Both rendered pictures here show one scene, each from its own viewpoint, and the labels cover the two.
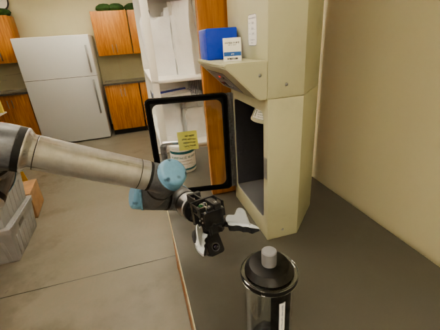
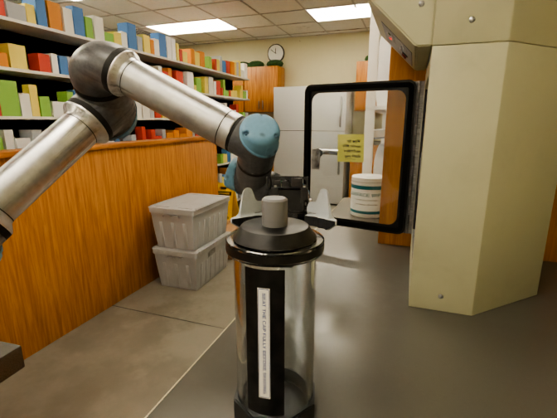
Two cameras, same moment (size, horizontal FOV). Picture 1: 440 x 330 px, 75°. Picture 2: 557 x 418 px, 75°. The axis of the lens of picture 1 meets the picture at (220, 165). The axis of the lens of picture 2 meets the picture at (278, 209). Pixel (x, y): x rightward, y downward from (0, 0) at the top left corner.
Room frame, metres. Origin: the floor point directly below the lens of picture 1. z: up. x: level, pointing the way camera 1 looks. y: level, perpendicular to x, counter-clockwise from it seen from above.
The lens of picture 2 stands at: (0.10, -0.30, 1.29)
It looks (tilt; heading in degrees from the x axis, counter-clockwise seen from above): 14 degrees down; 34
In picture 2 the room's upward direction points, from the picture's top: straight up
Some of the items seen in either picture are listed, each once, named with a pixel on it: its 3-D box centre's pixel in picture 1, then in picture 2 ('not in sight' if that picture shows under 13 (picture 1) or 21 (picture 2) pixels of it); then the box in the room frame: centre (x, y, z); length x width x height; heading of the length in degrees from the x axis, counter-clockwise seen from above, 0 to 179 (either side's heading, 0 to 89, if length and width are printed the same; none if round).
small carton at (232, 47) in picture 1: (232, 49); not in sight; (0.87, -0.06, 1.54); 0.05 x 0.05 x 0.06; 88
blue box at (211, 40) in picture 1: (217, 44); not in sight; (1.00, -0.02, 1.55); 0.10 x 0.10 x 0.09; 15
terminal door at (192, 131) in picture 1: (191, 146); (353, 157); (1.06, 0.11, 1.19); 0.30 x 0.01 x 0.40; 95
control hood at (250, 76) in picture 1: (228, 76); (400, 36); (0.91, -0.04, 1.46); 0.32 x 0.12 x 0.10; 15
